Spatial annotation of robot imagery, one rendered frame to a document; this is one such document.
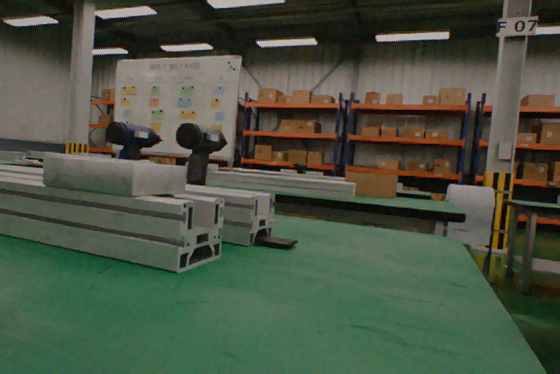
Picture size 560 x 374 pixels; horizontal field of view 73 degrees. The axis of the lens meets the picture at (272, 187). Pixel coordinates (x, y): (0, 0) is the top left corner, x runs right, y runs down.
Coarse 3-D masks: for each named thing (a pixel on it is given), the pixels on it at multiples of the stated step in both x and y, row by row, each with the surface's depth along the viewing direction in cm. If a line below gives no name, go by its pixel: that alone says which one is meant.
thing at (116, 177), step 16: (48, 160) 52; (64, 160) 50; (80, 160) 49; (96, 160) 48; (112, 160) 59; (48, 176) 52; (64, 176) 51; (80, 176) 49; (96, 176) 48; (112, 176) 47; (128, 176) 46; (144, 176) 48; (160, 176) 51; (176, 176) 54; (112, 192) 47; (128, 192) 46; (144, 192) 48; (160, 192) 51; (176, 192) 54
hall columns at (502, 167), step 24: (504, 0) 535; (528, 0) 510; (72, 48) 802; (504, 48) 524; (72, 72) 806; (504, 72) 525; (72, 96) 811; (504, 96) 525; (72, 120) 817; (504, 120) 526; (72, 144) 805; (504, 168) 527; (504, 192) 514; (504, 216) 515; (504, 240) 515
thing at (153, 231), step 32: (0, 192) 58; (32, 192) 54; (64, 192) 51; (96, 192) 49; (0, 224) 57; (32, 224) 54; (64, 224) 53; (96, 224) 49; (128, 224) 47; (160, 224) 45; (192, 224) 46; (128, 256) 47; (160, 256) 45; (192, 256) 51
